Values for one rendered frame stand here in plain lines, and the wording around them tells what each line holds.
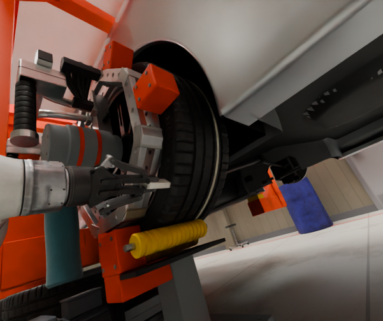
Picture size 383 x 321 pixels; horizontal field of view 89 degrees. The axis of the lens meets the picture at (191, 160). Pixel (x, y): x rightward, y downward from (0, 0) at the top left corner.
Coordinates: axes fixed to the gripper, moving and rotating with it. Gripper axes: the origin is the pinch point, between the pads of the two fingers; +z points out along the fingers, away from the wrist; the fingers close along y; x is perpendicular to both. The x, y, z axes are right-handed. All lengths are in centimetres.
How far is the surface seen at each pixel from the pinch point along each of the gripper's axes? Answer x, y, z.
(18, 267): 42, -49, -21
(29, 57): 743, 87, 26
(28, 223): 54, -39, -18
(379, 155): -20, 49, 446
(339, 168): 26, 10, 448
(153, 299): 26, -79, 36
